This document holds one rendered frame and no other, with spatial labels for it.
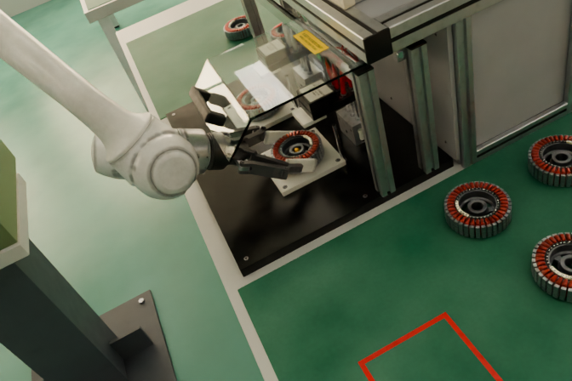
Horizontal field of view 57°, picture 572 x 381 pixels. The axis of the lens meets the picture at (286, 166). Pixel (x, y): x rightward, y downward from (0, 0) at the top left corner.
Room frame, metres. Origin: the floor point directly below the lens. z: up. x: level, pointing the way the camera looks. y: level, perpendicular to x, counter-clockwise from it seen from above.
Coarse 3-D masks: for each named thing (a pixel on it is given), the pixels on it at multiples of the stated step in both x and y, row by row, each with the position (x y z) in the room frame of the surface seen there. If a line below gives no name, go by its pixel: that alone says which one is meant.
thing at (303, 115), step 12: (348, 84) 0.92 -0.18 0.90; (312, 96) 0.89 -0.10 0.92; (324, 96) 0.88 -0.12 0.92; (336, 96) 0.88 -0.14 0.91; (348, 96) 0.88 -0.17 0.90; (300, 108) 0.93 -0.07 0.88; (312, 108) 0.87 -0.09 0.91; (324, 108) 0.87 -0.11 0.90; (336, 108) 0.88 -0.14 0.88; (348, 108) 0.94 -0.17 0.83; (300, 120) 0.89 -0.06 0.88; (312, 120) 0.87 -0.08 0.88
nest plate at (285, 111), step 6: (282, 108) 1.10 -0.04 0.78; (288, 108) 1.09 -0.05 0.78; (294, 108) 1.08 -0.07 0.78; (276, 114) 1.08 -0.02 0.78; (282, 114) 1.07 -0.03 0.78; (288, 114) 1.07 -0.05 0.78; (258, 120) 1.08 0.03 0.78; (264, 120) 1.08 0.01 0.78; (270, 120) 1.07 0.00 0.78; (276, 120) 1.06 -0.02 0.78; (282, 120) 1.06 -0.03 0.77; (264, 126) 1.05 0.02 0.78; (270, 126) 1.06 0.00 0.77
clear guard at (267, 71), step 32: (288, 32) 0.90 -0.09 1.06; (320, 32) 0.86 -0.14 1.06; (224, 64) 0.87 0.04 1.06; (256, 64) 0.83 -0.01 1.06; (288, 64) 0.79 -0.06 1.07; (320, 64) 0.76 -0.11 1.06; (352, 64) 0.72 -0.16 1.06; (224, 96) 0.78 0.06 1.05; (256, 96) 0.73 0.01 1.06; (288, 96) 0.70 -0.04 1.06; (224, 128) 0.73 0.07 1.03
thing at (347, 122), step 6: (342, 108) 0.95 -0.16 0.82; (342, 114) 0.93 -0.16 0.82; (348, 114) 0.93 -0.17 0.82; (342, 120) 0.92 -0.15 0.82; (348, 120) 0.91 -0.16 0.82; (354, 120) 0.90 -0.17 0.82; (342, 126) 0.93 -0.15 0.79; (348, 126) 0.90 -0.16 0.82; (354, 126) 0.88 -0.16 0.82; (360, 126) 0.88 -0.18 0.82; (348, 132) 0.91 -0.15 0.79; (354, 132) 0.88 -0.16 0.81; (354, 138) 0.88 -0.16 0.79
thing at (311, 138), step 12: (300, 132) 0.93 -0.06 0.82; (312, 132) 0.92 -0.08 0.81; (276, 144) 0.92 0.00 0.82; (288, 144) 0.92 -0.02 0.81; (300, 144) 0.92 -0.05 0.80; (312, 144) 0.88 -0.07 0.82; (276, 156) 0.88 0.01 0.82; (288, 156) 0.87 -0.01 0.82; (300, 156) 0.85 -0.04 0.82; (312, 156) 0.84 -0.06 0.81
